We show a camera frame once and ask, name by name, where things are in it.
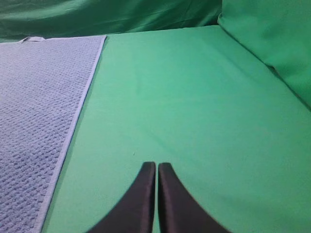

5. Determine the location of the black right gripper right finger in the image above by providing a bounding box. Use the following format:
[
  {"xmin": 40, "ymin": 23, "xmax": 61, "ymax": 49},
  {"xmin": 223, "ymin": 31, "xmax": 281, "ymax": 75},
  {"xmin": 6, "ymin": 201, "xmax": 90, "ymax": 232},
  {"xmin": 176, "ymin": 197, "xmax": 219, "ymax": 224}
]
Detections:
[{"xmin": 157, "ymin": 163, "xmax": 228, "ymax": 233}]

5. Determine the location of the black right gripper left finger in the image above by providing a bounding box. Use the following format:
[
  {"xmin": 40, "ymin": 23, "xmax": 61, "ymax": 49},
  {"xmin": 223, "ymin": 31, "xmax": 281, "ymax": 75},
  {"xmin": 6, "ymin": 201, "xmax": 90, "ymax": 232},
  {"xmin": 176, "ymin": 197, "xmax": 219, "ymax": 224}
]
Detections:
[{"xmin": 88, "ymin": 162, "xmax": 156, "ymax": 233}]

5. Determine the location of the blue waffle-weave towel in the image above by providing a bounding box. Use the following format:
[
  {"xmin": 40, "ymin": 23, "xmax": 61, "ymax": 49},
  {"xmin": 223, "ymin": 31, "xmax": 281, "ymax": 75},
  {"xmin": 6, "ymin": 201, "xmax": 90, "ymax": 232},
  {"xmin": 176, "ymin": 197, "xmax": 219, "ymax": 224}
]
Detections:
[{"xmin": 0, "ymin": 35, "xmax": 105, "ymax": 233}]

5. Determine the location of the green backdrop cloth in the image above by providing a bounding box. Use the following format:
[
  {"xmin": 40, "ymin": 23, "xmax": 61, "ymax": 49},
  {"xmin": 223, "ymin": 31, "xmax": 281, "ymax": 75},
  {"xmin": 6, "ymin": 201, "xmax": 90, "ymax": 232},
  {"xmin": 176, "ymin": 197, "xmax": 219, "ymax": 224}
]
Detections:
[{"xmin": 0, "ymin": 0, "xmax": 311, "ymax": 104}]

